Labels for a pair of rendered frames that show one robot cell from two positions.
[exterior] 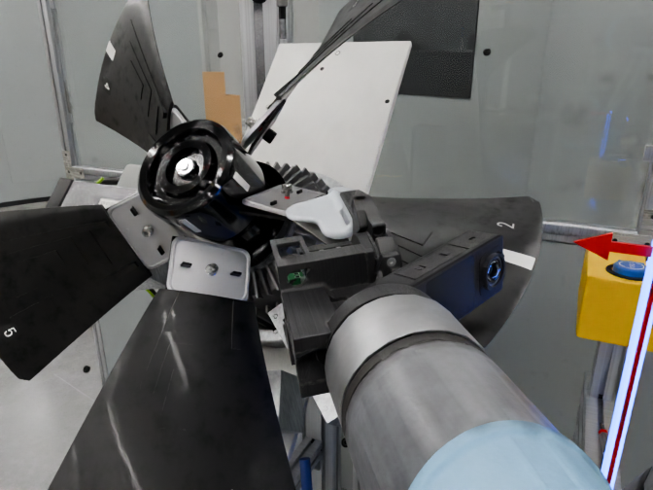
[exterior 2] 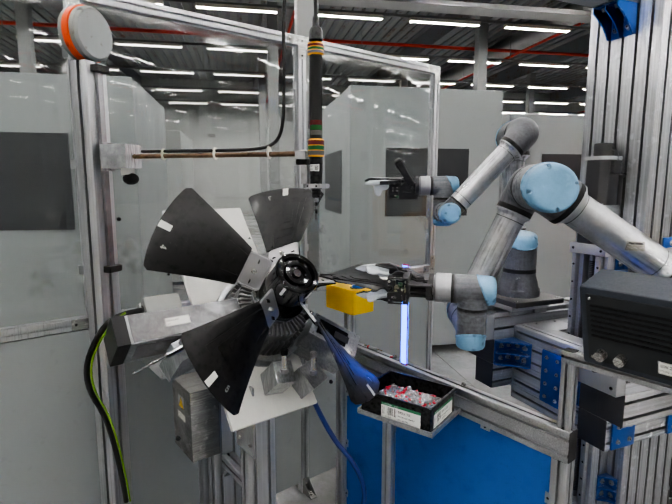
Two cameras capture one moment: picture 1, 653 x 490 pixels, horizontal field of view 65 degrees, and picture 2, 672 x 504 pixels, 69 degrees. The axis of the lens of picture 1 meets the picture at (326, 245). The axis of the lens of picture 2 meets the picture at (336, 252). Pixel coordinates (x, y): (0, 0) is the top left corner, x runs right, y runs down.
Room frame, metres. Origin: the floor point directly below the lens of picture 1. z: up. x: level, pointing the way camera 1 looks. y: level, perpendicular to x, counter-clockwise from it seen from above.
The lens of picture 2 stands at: (-0.08, 1.19, 1.45)
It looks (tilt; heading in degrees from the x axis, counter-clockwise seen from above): 8 degrees down; 296
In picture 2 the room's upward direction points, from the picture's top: straight up
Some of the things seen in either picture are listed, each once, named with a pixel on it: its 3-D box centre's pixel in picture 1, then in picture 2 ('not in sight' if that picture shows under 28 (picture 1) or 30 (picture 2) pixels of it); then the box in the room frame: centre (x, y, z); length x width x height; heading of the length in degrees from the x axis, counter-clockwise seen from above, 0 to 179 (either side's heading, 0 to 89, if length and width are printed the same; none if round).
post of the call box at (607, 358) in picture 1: (607, 357); (349, 325); (0.65, -0.41, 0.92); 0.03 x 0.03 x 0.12; 64
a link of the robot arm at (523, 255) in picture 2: not in sight; (519, 249); (0.09, -0.70, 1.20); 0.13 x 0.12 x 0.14; 113
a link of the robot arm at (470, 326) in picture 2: not in sight; (469, 325); (0.15, -0.07, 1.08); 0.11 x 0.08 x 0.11; 112
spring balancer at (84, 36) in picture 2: not in sight; (86, 34); (1.25, 0.15, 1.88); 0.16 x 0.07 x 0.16; 99
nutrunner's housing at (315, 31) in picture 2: not in sight; (316, 108); (0.54, 0.04, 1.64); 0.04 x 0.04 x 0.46
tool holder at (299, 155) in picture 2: not in sight; (312, 169); (0.55, 0.04, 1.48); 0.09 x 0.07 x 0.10; 9
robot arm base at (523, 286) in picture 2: not in sight; (518, 280); (0.09, -0.70, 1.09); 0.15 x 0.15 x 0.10
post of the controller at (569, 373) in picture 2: not in sight; (568, 389); (-0.09, -0.05, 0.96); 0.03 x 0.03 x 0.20; 64
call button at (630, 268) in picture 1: (630, 269); not in sight; (0.61, -0.39, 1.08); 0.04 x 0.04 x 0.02
